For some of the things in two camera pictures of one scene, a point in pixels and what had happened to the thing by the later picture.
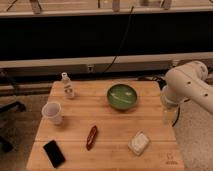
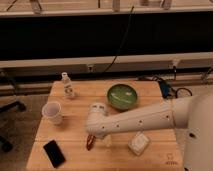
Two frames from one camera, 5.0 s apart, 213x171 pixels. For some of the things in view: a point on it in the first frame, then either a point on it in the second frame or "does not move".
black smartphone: (54, 154) does not move
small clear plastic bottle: (67, 86) does not move
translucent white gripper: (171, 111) to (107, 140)
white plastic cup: (52, 113) does not move
